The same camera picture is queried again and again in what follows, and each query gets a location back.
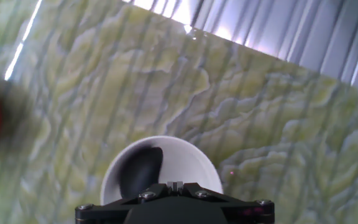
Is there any green marble pattern mat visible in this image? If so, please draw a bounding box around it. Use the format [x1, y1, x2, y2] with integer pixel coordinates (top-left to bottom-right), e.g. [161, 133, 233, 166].
[0, 0, 358, 224]

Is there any black ladle with red ring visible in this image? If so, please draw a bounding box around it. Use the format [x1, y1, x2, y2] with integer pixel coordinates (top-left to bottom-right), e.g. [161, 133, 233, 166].
[117, 145, 165, 200]

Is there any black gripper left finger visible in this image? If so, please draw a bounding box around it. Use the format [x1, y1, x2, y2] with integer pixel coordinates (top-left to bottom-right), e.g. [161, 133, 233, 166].
[75, 182, 175, 224]

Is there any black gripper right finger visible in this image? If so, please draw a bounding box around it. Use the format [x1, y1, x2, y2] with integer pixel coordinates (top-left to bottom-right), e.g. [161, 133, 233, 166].
[174, 182, 275, 224]

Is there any white bowl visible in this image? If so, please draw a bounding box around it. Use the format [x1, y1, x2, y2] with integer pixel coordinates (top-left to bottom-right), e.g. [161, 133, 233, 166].
[99, 135, 224, 206]

